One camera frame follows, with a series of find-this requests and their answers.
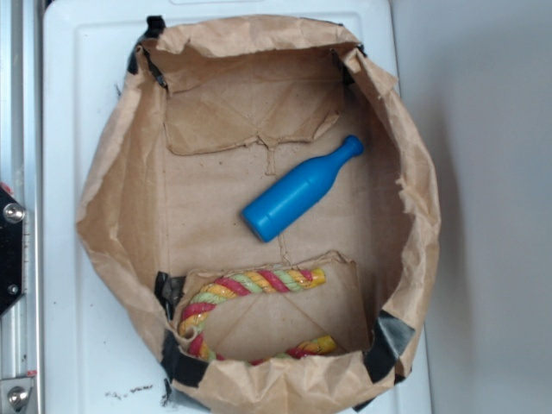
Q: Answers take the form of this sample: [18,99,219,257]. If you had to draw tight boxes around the blue plastic bottle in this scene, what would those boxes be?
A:
[241,135,364,242]

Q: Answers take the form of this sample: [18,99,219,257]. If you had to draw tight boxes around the brown paper bag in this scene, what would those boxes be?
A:
[77,16,441,413]

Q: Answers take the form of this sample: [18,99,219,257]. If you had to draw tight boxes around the white plastic tray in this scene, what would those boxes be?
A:
[41,0,433,414]

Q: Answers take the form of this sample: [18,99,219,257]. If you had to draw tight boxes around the multicolour twisted rope toy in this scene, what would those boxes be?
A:
[178,267,326,362]

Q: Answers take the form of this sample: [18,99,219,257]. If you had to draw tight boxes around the black metal bracket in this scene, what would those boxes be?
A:
[0,182,27,317]

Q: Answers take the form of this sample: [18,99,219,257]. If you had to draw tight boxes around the aluminium frame rail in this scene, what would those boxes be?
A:
[1,1,47,413]

